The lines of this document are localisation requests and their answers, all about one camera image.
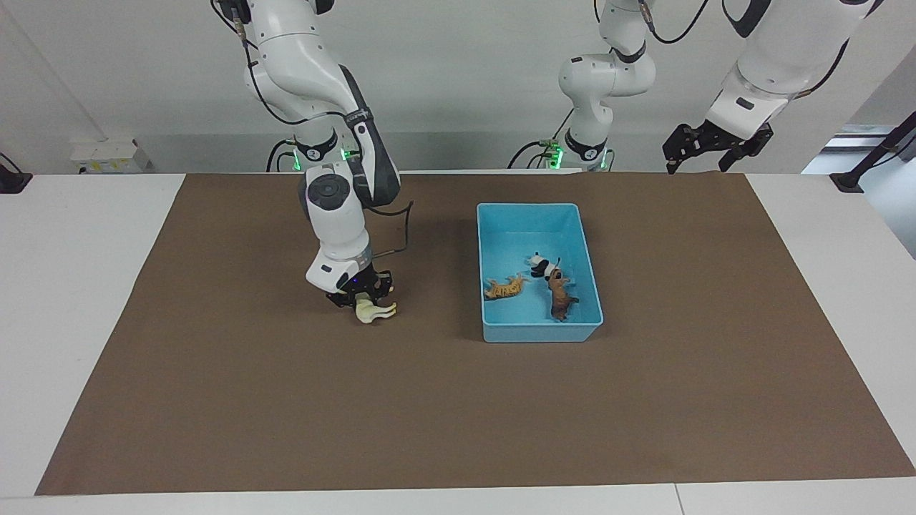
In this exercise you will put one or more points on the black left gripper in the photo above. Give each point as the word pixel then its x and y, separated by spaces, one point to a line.
pixel 723 137

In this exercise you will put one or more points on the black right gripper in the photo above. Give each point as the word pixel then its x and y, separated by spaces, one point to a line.
pixel 361 282

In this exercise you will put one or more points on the black and white panda toy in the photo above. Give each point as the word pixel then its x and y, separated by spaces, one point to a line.
pixel 542 267

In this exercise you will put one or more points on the brown lion toy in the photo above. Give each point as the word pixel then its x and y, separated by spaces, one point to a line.
pixel 559 295

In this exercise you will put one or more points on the black table clamp stand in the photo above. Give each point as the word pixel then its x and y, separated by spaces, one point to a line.
pixel 13 179
pixel 869 161

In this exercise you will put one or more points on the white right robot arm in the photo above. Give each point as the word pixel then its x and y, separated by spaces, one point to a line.
pixel 315 107

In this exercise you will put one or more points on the white wall power strip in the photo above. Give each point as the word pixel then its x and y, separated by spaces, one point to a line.
pixel 107 156

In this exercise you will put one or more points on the light blue plastic storage box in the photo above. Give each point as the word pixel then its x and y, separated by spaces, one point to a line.
pixel 533 330

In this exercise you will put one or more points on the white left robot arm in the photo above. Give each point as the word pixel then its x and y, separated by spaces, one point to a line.
pixel 608 71

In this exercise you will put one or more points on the brown paper table mat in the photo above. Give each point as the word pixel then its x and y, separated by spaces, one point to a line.
pixel 458 408

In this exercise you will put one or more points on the cream white horse toy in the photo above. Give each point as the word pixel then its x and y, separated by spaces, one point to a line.
pixel 371 312

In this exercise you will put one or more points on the orange striped tiger toy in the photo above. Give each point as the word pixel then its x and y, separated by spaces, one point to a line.
pixel 505 288

